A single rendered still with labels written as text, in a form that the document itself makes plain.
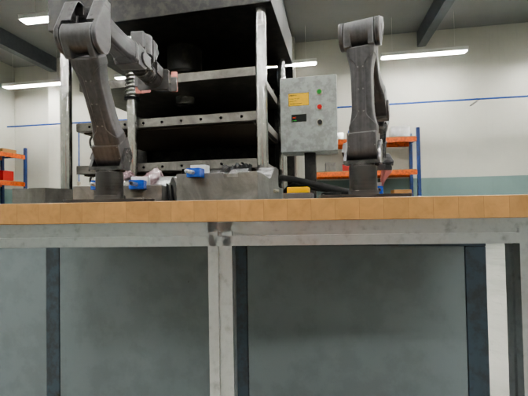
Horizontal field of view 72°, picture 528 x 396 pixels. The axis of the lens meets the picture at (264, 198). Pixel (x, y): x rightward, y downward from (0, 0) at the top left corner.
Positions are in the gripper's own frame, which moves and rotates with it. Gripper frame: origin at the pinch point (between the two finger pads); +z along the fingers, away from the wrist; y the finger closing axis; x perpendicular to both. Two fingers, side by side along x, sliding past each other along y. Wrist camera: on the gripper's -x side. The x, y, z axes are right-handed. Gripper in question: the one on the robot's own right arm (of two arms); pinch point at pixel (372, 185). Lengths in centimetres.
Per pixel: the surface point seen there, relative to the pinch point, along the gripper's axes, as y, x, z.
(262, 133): 43, -69, 5
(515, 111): -382, -646, 178
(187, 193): 58, 10, -4
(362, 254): 6.0, 24.3, 9.2
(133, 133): 116, -80, 5
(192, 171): 54, 12, -12
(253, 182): 36.6, 10.2, -7.0
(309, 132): 20, -80, 9
